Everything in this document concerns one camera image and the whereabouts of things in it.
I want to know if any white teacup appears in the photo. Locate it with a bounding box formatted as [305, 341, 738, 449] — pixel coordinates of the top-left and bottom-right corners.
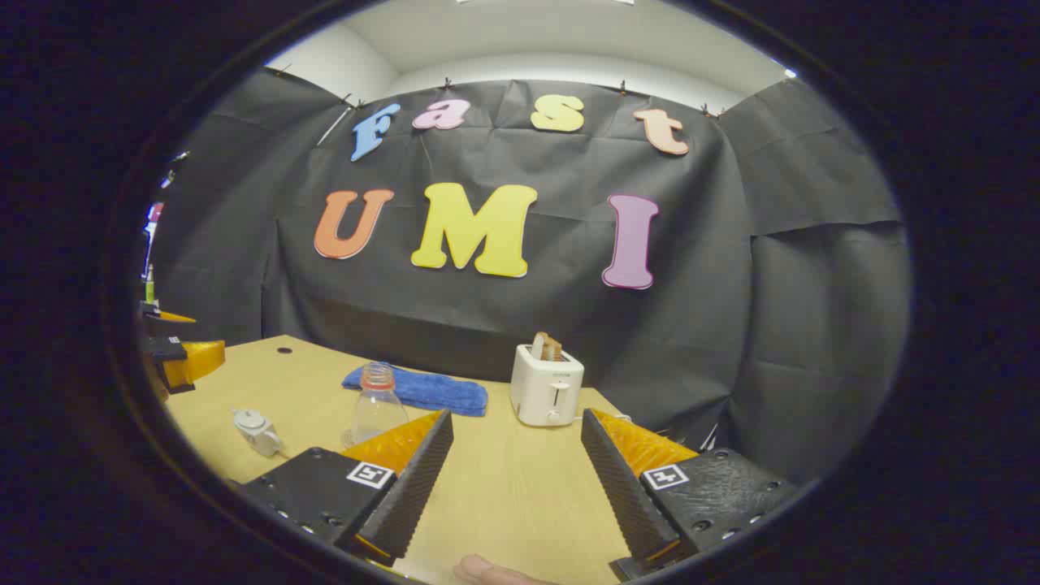
[242, 422, 283, 457]

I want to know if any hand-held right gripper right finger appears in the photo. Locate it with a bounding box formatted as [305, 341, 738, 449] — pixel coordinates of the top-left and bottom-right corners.
[581, 408, 801, 582]

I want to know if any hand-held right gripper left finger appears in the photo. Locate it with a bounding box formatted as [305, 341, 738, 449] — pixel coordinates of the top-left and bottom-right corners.
[242, 409, 454, 567]

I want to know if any computer monitor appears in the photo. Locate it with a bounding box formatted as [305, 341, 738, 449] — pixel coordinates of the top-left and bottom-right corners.
[144, 201, 166, 262]

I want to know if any white toaster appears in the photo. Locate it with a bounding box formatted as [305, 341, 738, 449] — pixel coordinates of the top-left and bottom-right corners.
[510, 344, 585, 427]

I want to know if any blue towel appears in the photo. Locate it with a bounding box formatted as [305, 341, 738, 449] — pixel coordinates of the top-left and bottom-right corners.
[341, 363, 489, 418]

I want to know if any clear plastic water bottle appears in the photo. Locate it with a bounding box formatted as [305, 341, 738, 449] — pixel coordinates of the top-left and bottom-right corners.
[351, 362, 410, 446]

